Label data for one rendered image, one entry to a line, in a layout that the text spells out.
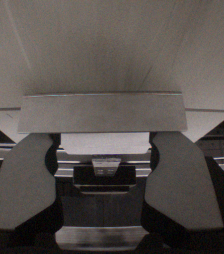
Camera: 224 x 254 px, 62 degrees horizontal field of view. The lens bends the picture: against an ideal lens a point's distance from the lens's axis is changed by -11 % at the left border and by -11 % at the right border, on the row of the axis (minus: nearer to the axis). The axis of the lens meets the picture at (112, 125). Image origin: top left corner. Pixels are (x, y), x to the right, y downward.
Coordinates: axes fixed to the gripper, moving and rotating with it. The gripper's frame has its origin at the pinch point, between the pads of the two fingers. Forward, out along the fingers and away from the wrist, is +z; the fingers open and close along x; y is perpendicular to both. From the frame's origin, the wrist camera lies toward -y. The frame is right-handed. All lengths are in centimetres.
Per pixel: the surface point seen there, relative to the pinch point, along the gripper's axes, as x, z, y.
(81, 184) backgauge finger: -5.5, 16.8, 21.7
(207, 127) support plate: 8.3, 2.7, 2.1
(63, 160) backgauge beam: -10.2, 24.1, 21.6
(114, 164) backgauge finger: 0.7, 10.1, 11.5
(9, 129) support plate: -7.8, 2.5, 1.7
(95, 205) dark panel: -6, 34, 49
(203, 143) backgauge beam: 22.6, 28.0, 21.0
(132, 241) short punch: 2.2, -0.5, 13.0
